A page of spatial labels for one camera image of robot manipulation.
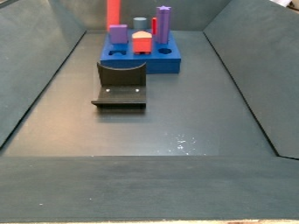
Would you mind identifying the red rectangular block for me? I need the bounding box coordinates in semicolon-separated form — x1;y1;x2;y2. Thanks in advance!
106;0;120;30

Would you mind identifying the black curved fixture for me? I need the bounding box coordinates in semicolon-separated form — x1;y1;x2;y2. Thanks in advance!
90;64;146;109

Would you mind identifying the blue shape sorter board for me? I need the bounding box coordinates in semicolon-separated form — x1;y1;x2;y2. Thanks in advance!
98;30;181;74

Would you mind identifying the red house-shaped block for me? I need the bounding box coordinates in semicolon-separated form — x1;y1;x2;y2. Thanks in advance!
132;31;152;54

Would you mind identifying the purple square block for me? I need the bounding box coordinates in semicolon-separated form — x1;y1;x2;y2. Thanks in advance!
109;24;128;44

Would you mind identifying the grey-blue cylinder block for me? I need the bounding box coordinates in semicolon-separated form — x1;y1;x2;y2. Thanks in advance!
133;17;146;31

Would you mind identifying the red rounded block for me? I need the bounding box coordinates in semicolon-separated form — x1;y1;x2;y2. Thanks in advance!
152;17;157;35

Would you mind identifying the purple star column block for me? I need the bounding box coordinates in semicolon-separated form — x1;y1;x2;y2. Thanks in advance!
156;5;172;44

